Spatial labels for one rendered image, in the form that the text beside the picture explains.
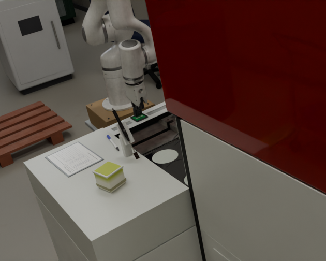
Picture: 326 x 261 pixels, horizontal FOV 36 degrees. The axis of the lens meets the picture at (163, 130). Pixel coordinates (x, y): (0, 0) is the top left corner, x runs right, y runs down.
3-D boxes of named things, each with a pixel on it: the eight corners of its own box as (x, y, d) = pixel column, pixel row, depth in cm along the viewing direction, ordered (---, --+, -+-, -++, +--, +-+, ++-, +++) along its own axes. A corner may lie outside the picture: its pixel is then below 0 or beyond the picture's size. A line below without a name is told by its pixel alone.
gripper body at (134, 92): (148, 80, 194) (150, 103, 201) (134, 69, 201) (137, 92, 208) (132, 86, 191) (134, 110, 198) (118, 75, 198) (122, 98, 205)
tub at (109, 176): (127, 182, 165) (123, 165, 162) (111, 194, 161) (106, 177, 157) (113, 176, 170) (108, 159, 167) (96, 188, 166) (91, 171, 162)
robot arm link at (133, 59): (141, 64, 200) (119, 71, 197) (137, 35, 191) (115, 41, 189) (148, 74, 193) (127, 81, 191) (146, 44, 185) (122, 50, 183)
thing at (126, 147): (138, 157, 178) (131, 124, 172) (130, 161, 177) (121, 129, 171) (131, 151, 183) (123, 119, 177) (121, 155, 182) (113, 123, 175)
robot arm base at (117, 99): (98, 100, 243) (90, 65, 234) (135, 90, 247) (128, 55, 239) (107, 115, 227) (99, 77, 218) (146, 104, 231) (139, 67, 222)
